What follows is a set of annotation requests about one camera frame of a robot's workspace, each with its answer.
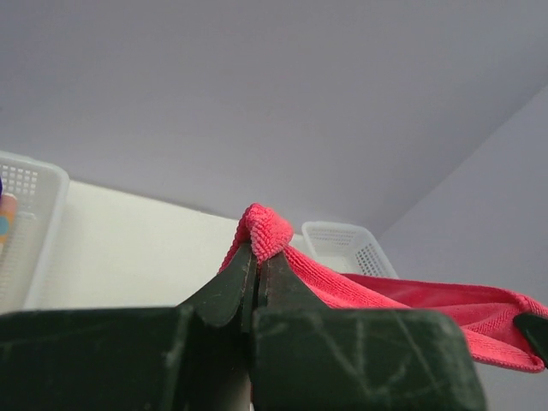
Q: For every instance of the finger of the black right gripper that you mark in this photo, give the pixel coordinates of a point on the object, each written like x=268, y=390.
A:
x=535, y=329

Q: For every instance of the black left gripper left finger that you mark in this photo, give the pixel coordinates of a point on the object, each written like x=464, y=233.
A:
x=190, y=356

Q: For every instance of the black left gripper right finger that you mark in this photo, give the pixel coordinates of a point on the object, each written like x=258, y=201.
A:
x=307, y=356

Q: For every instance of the pink towel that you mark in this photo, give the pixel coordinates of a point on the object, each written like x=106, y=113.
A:
x=484, y=314

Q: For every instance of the blue orange dotted towel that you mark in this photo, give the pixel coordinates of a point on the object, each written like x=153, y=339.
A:
x=9, y=206

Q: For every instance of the white perforated right basket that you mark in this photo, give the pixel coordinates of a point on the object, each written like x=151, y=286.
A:
x=346, y=248

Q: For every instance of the white perforated basket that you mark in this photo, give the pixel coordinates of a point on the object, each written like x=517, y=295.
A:
x=41, y=190
x=346, y=248

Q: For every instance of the white perforated left basket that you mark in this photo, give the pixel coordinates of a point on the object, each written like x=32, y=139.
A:
x=41, y=190

